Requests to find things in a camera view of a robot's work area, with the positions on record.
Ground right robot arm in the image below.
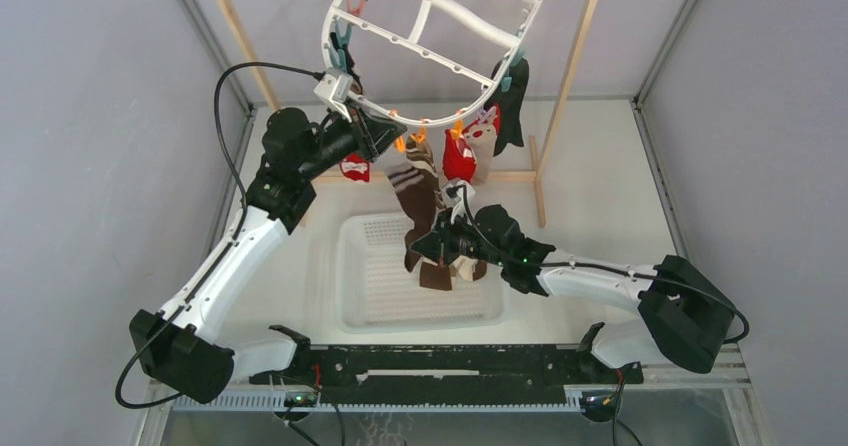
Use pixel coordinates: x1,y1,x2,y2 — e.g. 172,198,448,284
409,205,744,382

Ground wooden drying rack frame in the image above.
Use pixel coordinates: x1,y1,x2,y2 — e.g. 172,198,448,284
200,0,612,230

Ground brown cream striped sock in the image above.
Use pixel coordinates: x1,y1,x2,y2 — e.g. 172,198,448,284
419,256,487,291

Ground black sock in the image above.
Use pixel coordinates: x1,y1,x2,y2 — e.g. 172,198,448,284
485,58,530,156

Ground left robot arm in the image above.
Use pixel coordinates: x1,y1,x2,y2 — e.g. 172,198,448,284
129,107,408,404

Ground brown white wavy sock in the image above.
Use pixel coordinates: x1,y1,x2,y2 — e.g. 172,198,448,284
405,135,445,210

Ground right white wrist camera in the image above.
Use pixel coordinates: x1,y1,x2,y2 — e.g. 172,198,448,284
441,179,475,224

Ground argyle brown sock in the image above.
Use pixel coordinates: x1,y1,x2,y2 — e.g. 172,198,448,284
329,47,364,95

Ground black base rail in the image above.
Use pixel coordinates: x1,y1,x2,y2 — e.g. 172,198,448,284
249,344,643,405

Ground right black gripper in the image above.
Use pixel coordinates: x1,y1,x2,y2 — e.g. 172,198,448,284
411,207,506,268

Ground white plastic laundry basket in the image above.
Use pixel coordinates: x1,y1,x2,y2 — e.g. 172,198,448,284
335,212,509,334

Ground red sock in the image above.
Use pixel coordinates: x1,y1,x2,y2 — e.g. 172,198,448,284
442,105,501,186
339,153,371,183

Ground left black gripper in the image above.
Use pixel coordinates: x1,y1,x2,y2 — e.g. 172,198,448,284
297,98,405,182

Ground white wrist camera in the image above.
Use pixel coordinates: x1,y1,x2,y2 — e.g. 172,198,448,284
441,179,475,224
313,68,352,122

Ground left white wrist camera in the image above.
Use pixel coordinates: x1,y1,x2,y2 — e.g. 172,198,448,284
313,68,352,122

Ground white cable duct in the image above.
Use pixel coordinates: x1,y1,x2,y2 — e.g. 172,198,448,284
172,390,584,413

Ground white oval clip hanger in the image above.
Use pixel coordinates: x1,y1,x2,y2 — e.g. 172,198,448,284
317,0,545,130

